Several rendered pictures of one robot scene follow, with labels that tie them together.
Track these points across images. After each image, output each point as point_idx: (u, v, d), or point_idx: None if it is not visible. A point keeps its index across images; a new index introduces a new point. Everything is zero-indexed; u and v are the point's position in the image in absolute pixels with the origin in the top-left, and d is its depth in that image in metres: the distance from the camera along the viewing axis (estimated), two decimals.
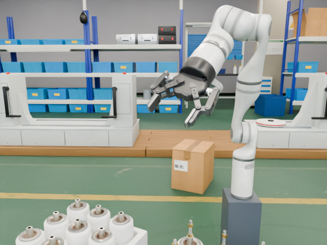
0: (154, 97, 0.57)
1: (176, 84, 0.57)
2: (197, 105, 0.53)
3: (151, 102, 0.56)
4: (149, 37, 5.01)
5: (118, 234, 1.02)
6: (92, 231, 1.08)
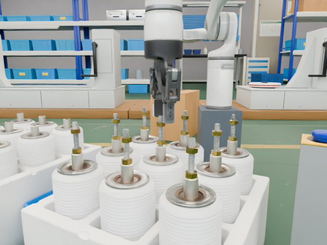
0: (154, 104, 0.56)
1: (153, 79, 0.53)
2: (162, 100, 0.49)
3: (154, 110, 0.56)
4: (140, 13, 4.81)
5: (61, 142, 0.82)
6: None
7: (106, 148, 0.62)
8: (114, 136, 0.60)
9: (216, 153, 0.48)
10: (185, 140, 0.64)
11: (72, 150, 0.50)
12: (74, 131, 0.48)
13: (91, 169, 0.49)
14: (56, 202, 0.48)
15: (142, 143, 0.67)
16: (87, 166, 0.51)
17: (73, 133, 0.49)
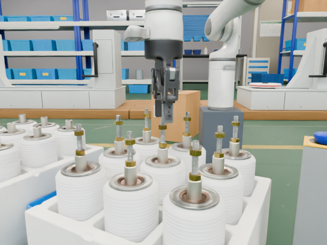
0: (173, 109, 0.50)
1: None
2: None
3: (172, 115, 0.51)
4: (140, 13, 4.81)
5: (63, 143, 0.82)
6: None
7: (108, 149, 0.63)
8: (117, 137, 0.60)
9: (219, 155, 0.48)
10: (187, 141, 0.64)
11: (75, 152, 0.50)
12: (78, 133, 0.49)
13: (94, 171, 0.49)
14: (60, 204, 0.49)
15: (144, 145, 0.68)
16: (91, 167, 0.52)
17: (77, 135, 0.49)
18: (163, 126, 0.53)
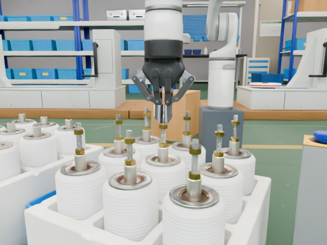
0: (158, 110, 0.53)
1: (158, 79, 0.51)
2: (166, 101, 0.52)
3: (159, 116, 0.53)
4: (140, 13, 4.81)
5: (63, 142, 0.82)
6: None
7: (108, 148, 0.63)
8: (116, 136, 0.60)
9: (219, 154, 0.48)
10: (187, 140, 0.64)
11: (75, 151, 0.50)
12: (77, 132, 0.49)
13: (94, 170, 0.49)
14: (60, 203, 0.49)
15: (144, 144, 0.68)
16: (90, 166, 0.52)
17: (76, 134, 0.49)
18: (166, 124, 0.55)
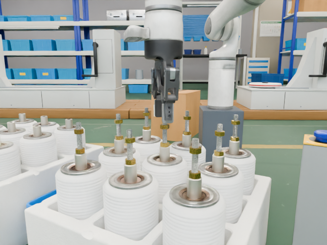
0: (173, 109, 0.50)
1: None
2: None
3: (173, 115, 0.51)
4: (140, 13, 4.81)
5: (63, 142, 0.82)
6: None
7: (108, 148, 0.63)
8: (117, 136, 0.60)
9: (219, 154, 0.48)
10: (187, 140, 0.64)
11: (75, 150, 0.50)
12: (78, 131, 0.49)
13: (94, 170, 0.49)
14: (60, 202, 0.49)
15: (144, 143, 0.68)
16: (91, 166, 0.52)
17: (76, 134, 0.49)
18: (164, 125, 0.53)
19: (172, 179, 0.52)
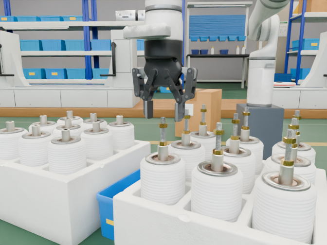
0: (181, 107, 0.53)
1: None
2: (151, 96, 0.56)
3: (181, 113, 0.53)
4: None
5: (116, 137, 0.86)
6: None
7: (174, 142, 0.67)
8: (185, 131, 0.64)
9: (293, 145, 0.53)
10: (246, 134, 0.69)
11: (166, 143, 0.54)
12: (166, 124, 0.55)
13: (178, 160, 0.53)
14: (147, 190, 0.53)
15: (203, 138, 0.72)
16: (171, 157, 0.56)
17: (166, 127, 0.54)
18: (236, 120, 0.58)
19: (245, 169, 0.56)
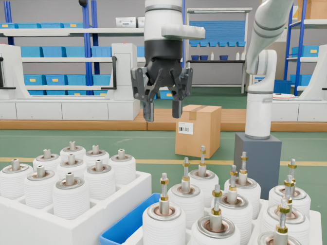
0: (173, 105, 0.56)
1: None
2: None
3: (173, 111, 0.56)
4: None
5: (118, 172, 0.89)
6: None
7: (174, 186, 0.70)
8: (185, 177, 0.67)
9: (288, 201, 0.55)
10: (244, 178, 0.71)
11: None
12: (160, 179, 0.57)
13: (149, 206, 0.59)
14: None
15: (202, 180, 0.74)
16: (156, 213, 0.57)
17: (161, 181, 0.57)
18: (234, 172, 0.60)
19: (243, 221, 0.59)
